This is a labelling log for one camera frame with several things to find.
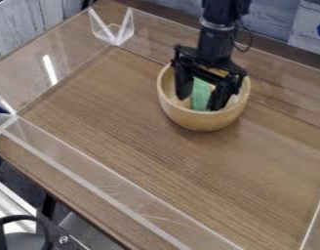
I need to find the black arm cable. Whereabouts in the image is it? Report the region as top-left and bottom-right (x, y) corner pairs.
(229, 18), (253, 54)

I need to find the white box with blue mark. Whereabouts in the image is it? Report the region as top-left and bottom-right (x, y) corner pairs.
(288, 0), (320, 55)

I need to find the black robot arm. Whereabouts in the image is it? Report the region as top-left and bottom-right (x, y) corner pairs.
(171, 0), (252, 111)

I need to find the black cable loop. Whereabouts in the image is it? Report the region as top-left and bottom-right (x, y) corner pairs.
(0, 214), (54, 250)

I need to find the grey metal base plate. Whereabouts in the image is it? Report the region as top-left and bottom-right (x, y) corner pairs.
(53, 212), (125, 250)

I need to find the brown wooden bowl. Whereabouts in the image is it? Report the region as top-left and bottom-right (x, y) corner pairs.
(156, 64), (251, 131)

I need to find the clear acrylic table barrier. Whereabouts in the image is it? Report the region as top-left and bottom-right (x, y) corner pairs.
(0, 0), (320, 250)

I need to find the green rectangular block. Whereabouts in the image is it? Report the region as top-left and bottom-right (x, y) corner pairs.
(189, 78), (211, 111)

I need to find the black table leg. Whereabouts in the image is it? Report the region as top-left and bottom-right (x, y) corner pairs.
(41, 194), (57, 220)

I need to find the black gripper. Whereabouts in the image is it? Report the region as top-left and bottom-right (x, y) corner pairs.
(172, 45), (247, 111)

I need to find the clear acrylic corner bracket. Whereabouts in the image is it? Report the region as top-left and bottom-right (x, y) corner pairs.
(86, 8), (134, 46)

